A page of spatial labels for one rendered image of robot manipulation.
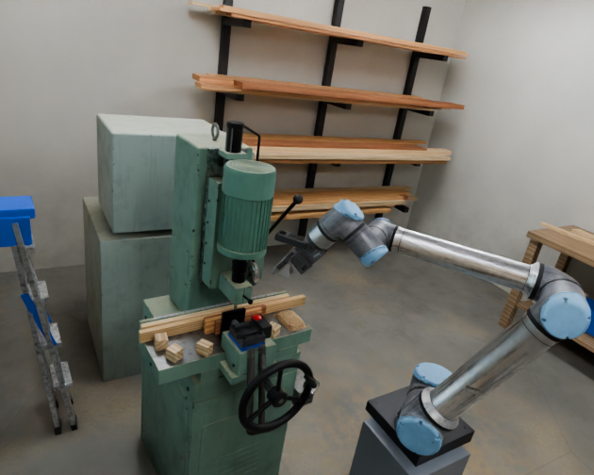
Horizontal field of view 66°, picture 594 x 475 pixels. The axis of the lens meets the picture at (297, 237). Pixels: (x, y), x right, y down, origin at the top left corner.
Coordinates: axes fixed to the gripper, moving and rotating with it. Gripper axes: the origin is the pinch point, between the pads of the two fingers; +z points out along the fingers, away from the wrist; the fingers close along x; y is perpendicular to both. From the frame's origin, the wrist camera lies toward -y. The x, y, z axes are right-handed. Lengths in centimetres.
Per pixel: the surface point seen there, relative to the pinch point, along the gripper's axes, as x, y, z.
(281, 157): 204, -44, 45
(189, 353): -22.0, 0.6, 32.6
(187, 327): -12.0, -6.1, 34.7
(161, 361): -29.4, -4.4, 36.1
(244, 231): -4.3, -16.3, -5.0
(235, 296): -2.3, -2.2, 17.5
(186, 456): -22, 29, 70
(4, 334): 47, -77, 198
